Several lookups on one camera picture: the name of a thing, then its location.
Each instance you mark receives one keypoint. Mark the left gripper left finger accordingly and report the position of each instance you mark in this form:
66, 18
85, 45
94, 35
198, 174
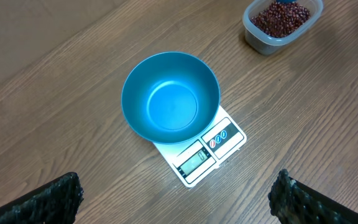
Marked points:
55, 202

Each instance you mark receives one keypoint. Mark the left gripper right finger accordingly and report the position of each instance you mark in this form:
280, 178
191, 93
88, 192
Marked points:
293, 202

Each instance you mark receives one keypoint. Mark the teal blue bowl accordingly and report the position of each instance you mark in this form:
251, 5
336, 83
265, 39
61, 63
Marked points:
170, 97

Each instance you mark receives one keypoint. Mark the blue plastic measuring scoop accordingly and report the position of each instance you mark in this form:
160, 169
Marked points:
286, 1

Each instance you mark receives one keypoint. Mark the white digital kitchen scale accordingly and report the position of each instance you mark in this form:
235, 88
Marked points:
193, 160

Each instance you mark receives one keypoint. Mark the clear plastic container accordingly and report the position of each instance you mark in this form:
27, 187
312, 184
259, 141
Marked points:
267, 45

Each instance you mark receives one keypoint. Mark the red adzuki beans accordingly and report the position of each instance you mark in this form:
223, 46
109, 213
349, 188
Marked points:
280, 20

